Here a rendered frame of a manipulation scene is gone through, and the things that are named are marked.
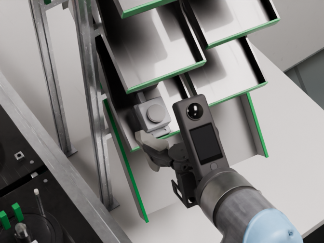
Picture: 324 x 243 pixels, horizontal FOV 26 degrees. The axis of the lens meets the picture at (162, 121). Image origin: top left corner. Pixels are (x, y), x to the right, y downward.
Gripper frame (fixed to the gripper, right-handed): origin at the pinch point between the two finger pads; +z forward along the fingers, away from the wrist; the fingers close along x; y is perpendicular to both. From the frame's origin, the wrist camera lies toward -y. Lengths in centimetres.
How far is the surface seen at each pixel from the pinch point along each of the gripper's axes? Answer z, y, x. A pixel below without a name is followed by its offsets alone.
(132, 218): 23.5, 33.9, -3.8
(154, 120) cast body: 1.1, -0.1, -1.1
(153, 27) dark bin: 3.4, -14.6, 2.5
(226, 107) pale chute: 17.9, 13.2, 19.0
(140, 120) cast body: 4.7, 0.9, -2.5
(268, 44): 102, 49, 75
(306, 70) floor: 127, 80, 104
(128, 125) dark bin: 7.7, 2.9, -3.9
